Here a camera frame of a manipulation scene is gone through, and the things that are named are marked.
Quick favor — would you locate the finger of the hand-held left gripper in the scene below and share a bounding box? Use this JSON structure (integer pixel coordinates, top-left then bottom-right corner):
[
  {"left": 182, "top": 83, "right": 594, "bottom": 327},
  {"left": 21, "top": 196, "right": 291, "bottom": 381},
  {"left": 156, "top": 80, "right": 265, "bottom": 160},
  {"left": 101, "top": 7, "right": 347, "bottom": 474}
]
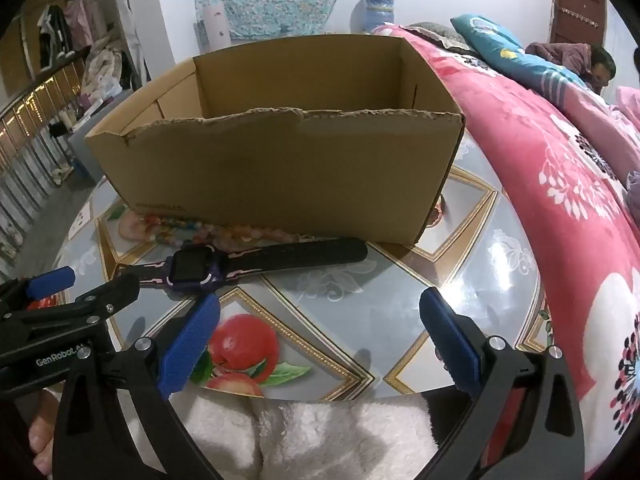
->
[
  {"left": 0, "top": 273, "right": 141, "bottom": 334},
  {"left": 0, "top": 266, "right": 77, "bottom": 312}
]

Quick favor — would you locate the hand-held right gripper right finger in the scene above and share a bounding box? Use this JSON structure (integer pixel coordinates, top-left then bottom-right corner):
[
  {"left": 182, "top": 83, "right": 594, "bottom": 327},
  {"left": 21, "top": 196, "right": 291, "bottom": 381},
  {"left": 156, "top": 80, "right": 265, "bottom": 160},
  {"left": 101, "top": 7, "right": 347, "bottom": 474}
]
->
[{"left": 419, "top": 287, "right": 586, "bottom": 480}]

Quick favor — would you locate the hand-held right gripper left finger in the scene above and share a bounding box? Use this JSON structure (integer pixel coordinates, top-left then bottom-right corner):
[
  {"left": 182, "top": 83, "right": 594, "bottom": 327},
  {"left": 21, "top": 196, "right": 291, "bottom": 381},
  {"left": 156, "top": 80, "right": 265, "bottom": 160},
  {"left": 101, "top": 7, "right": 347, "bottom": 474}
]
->
[{"left": 52, "top": 291, "right": 236, "bottom": 480}]

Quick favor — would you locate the purple black smartwatch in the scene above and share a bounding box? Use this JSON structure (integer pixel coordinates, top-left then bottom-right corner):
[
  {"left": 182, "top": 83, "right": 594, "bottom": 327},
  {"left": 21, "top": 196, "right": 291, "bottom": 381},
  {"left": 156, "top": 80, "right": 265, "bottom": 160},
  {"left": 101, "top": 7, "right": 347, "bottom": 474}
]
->
[{"left": 114, "top": 238, "right": 369, "bottom": 289}]

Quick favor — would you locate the colourful bead bracelet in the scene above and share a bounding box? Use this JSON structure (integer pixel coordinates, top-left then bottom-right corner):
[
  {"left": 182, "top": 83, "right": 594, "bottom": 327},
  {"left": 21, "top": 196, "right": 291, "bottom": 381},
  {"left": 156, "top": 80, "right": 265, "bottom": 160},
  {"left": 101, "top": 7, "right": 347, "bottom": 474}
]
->
[{"left": 131, "top": 214, "right": 313, "bottom": 247}]

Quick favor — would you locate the brown cardboard box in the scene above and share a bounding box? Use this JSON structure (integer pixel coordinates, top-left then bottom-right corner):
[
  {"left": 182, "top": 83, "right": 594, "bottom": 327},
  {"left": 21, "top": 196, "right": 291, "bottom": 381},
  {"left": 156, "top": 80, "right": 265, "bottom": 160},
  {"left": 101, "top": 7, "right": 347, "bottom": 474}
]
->
[{"left": 84, "top": 34, "right": 467, "bottom": 247}]

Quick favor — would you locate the person's left hand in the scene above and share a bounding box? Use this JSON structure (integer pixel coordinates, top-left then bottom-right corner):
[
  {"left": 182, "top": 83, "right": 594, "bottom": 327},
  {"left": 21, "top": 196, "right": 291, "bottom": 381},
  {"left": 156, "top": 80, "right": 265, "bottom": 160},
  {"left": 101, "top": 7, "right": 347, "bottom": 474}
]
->
[{"left": 27, "top": 389, "right": 63, "bottom": 478}]

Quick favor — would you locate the grey storage box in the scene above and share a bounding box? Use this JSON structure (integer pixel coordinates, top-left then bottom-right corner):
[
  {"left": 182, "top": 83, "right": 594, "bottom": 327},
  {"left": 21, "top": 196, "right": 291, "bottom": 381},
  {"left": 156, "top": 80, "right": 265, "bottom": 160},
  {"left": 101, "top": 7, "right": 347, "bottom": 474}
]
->
[{"left": 67, "top": 110, "right": 116, "bottom": 186}]

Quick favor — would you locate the white fluffy cloth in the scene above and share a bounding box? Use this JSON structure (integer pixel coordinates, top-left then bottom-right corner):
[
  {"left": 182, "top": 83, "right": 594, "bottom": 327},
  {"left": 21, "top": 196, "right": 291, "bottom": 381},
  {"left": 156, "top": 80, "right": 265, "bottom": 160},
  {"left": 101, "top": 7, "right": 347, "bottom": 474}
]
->
[{"left": 125, "top": 392, "right": 441, "bottom": 480}]

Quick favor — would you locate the stair railing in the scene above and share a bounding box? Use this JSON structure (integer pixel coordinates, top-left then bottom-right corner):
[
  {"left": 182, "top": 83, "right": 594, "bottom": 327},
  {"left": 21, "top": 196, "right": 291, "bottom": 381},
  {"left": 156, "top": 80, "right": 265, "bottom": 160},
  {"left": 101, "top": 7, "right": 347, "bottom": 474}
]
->
[{"left": 0, "top": 50, "right": 96, "bottom": 261}]

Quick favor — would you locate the pink floral blanket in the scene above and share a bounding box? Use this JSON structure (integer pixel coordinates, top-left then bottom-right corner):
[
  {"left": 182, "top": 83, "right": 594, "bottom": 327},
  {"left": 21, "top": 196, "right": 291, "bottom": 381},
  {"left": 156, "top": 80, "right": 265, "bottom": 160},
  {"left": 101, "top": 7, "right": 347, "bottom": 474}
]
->
[{"left": 372, "top": 24, "right": 640, "bottom": 471}]

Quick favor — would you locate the pile of hanging clothes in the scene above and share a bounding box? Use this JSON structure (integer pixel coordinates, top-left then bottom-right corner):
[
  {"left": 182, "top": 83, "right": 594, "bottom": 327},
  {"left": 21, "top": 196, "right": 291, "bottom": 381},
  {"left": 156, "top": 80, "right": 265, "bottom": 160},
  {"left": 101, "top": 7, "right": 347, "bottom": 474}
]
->
[{"left": 37, "top": 0, "right": 136, "bottom": 101}]

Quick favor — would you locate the pink pillow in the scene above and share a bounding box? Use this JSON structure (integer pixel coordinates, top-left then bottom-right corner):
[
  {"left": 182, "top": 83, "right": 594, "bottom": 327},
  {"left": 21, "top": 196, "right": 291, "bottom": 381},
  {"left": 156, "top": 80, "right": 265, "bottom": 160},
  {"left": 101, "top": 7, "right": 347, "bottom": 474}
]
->
[{"left": 614, "top": 85, "right": 640, "bottom": 126}]

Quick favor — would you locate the person lying on bed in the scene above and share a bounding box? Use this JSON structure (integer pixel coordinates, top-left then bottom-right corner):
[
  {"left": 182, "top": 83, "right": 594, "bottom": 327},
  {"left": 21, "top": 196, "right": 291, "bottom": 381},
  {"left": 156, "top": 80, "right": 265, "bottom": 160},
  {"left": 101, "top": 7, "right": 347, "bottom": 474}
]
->
[{"left": 450, "top": 13, "right": 591, "bottom": 98}]

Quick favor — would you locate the grey lace pillow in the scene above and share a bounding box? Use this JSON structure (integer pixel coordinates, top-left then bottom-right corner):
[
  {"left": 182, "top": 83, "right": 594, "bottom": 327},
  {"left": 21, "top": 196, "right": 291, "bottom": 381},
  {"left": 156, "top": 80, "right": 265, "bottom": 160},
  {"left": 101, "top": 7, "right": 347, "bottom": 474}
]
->
[{"left": 407, "top": 21, "right": 473, "bottom": 53}]

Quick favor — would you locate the blue water dispenser bottle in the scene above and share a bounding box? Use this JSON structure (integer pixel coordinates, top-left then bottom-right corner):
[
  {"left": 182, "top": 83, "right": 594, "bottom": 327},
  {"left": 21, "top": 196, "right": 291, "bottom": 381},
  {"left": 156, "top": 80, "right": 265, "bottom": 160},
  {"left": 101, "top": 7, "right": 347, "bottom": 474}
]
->
[{"left": 361, "top": 0, "right": 398, "bottom": 36}]

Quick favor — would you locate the brown wooden door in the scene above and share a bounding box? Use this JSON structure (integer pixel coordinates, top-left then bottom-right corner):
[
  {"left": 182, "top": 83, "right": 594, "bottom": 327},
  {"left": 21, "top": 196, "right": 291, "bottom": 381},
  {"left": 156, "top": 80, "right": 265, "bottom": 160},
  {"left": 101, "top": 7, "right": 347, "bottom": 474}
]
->
[{"left": 549, "top": 0, "right": 608, "bottom": 61}]

